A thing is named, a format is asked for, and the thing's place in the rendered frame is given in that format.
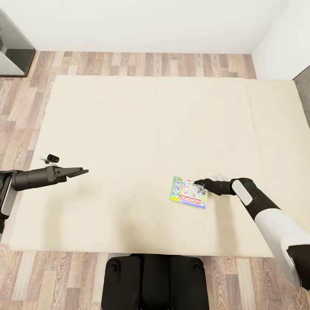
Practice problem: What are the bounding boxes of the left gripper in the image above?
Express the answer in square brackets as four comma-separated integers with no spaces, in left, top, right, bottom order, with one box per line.
[28,166,89,188]

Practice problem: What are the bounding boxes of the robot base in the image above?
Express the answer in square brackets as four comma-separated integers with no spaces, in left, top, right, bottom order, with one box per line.
[101,253,209,310]

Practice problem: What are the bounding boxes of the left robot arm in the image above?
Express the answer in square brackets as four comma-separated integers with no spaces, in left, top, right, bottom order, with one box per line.
[0,151,89,241]

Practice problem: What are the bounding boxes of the board game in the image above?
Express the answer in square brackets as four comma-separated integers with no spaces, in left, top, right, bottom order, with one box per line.
[169,176,208,209]

